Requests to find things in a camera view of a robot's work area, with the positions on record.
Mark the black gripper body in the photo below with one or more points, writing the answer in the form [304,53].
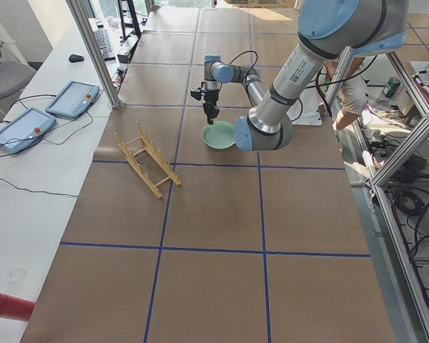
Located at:
[211,98]

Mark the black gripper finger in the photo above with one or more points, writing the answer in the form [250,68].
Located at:
[211,112]

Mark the light green ceramic plate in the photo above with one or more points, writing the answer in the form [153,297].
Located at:
[219,135]

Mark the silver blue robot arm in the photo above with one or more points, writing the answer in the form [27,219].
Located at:
[325,28]

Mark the wooden dish rack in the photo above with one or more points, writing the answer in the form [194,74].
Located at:
[148,161]

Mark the black keyboard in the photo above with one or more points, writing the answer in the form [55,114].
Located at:
[102,39]

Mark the far teach pendant tablet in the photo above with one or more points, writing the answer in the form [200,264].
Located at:
[73,100]

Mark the teach pendant tablet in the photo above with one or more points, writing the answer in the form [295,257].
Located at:
[25,130]
[73,100]

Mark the brown paper table cover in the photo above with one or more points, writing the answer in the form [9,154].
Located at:
[251,247]

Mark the person in beige shorts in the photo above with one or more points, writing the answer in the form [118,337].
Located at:
[353,96]

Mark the black computer mouse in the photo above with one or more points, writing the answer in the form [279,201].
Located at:
[76,58]

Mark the near teach pendant tablet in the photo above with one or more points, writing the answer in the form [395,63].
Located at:
[25,130]

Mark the red cylinder tube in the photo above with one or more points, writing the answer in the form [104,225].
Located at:
[15,308]

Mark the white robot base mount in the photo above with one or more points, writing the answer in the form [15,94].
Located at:
[305,111]

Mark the aluminium frame rail structure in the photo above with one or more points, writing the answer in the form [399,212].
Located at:
[389,148]

